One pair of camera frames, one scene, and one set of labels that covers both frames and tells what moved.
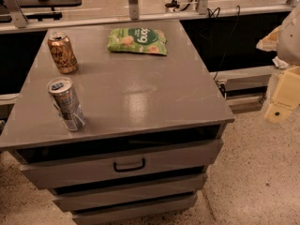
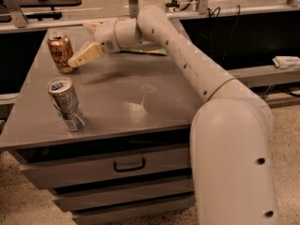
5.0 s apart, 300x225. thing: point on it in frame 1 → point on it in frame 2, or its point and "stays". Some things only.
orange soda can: x=63 y=52 stays
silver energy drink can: x=66 y=103 stays
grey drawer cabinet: x=154 y=124 stays
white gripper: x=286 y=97 → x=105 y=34
